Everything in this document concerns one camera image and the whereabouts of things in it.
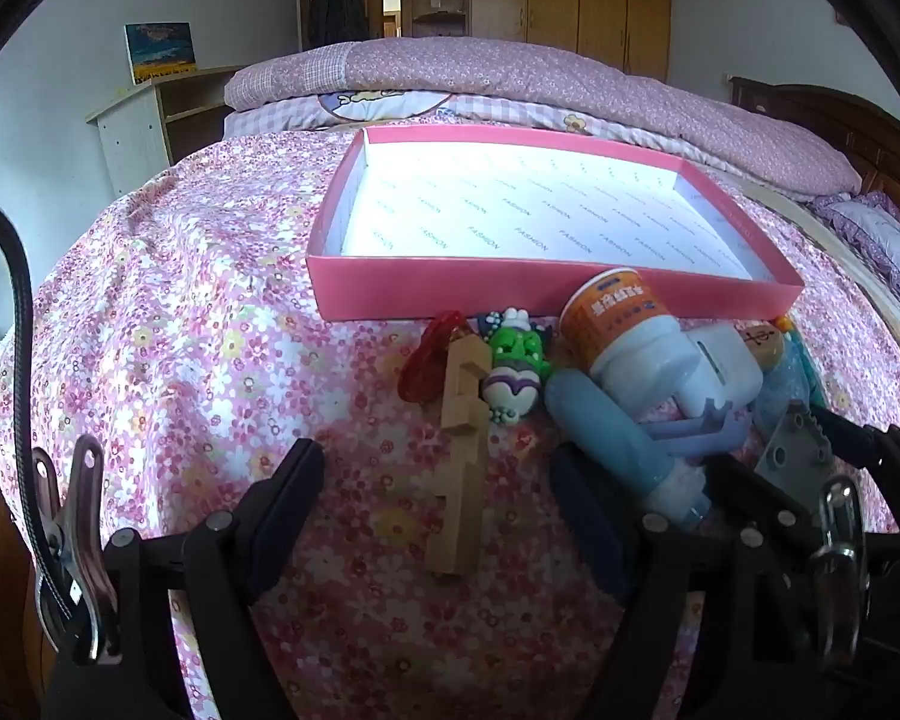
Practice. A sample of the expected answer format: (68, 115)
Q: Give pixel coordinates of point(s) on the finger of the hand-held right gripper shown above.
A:
(750, 491)
(855, 439)

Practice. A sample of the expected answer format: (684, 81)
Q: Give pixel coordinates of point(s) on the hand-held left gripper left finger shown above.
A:
(301, 474)

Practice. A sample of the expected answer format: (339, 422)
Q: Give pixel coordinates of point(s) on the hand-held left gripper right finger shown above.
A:
(585, 514)

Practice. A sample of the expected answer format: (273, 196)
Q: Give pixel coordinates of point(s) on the grey plastic plate with holes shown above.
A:
(791, 450)

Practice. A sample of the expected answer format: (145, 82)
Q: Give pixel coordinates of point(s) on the blue translucent plastic case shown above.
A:
(784, 390)

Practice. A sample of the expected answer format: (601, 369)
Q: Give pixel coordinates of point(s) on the light blue tube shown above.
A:
(607, 427)

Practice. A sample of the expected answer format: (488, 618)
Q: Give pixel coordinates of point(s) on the white earbud case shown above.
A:
(720, 375)

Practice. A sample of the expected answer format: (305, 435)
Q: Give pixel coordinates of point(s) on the notched wooden bar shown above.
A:
(457, 480)

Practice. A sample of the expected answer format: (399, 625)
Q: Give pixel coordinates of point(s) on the round wooden chess piece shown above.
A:
(761, 341)

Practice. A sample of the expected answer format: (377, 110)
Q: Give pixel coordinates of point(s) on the green lighter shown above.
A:
(782, 323)

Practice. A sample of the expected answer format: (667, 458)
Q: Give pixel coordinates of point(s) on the red plastic charm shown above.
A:
(420, 375)

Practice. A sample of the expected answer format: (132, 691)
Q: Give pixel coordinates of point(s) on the green and white toy figure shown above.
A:
(521, 349)

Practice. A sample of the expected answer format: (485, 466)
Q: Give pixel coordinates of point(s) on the white bottle with orange label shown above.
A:
(615, 315)

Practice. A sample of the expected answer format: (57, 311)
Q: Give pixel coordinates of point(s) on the pink cardboard box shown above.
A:
(420, 289)

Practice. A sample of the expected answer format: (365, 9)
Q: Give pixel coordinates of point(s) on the metal spring clip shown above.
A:
(75, 532)
(840, 540)

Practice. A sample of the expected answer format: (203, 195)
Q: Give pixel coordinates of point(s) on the pink floral bedsheet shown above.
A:
(195, 315)

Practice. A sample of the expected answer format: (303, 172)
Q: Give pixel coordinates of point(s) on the purple floral pillow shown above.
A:
(885, 240)

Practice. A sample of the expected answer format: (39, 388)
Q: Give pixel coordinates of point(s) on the beige patterned mat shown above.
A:
(810, 221)

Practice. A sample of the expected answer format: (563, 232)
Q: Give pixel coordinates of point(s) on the dark wooden headboard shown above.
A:
(832, 120)

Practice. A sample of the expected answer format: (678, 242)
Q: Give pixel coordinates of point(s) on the pink checked cartoon blanket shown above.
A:
(285, 116)

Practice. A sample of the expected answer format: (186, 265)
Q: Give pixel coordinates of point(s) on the white open shelf unit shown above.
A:
(131, 142)

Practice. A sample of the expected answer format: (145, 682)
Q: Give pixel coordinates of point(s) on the folded pink floral quilt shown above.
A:
(570, 82)

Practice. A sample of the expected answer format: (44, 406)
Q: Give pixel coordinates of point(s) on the blue and yellow painting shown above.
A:
(161, 49)

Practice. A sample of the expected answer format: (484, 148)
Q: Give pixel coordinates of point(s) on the hanging dark clothes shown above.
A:
(337, 7)

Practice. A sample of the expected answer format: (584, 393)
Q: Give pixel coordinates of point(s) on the wooden wardrobe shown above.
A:
(555, 0)

